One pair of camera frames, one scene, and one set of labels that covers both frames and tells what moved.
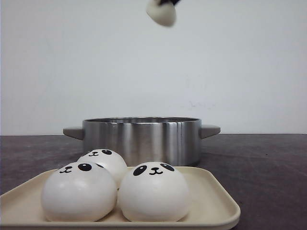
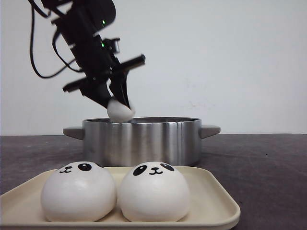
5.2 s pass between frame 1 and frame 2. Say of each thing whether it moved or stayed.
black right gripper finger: moved
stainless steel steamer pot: stayed
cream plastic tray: stayed
